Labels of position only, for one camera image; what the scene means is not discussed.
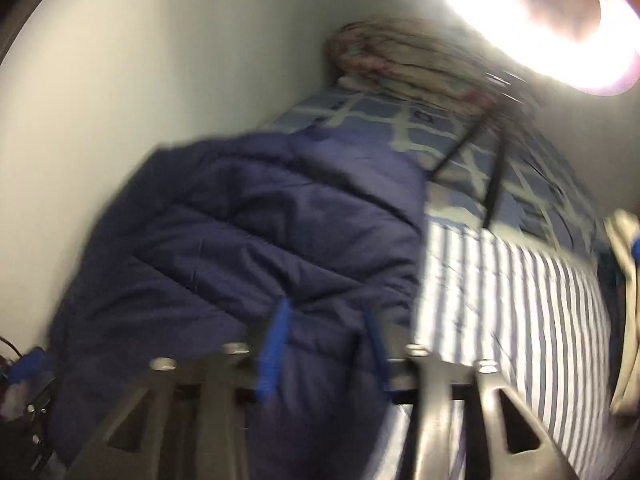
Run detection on black tripod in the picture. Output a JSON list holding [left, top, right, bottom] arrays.
[[432, 75, 543, 231]]

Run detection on ring light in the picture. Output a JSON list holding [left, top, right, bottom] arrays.
[[420, 0, 640, 98]]

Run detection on striped bed sheet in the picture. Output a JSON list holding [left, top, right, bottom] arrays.
[[360, 220, 631, 480]]

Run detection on blue checked bed sheet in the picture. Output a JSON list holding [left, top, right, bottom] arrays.
[[260, 85, 616, 261]]

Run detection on folded floral quilts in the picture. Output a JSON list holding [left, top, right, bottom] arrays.
[[327, 17, 506, 111]]

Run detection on blue and white jacket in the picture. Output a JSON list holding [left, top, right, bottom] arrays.
[[602, 210, 640, 416]]

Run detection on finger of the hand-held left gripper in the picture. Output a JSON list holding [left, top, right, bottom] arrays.
[[7, 347, 57, 387]]

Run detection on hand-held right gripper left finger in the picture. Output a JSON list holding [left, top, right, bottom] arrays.
[[75, 297, 293, 480]]

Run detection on navy puffer jacket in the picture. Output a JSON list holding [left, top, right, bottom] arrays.
[[47, 127, 431, 480]]

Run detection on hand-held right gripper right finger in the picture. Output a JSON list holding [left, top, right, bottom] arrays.
[[361, 307, 581, 480]]

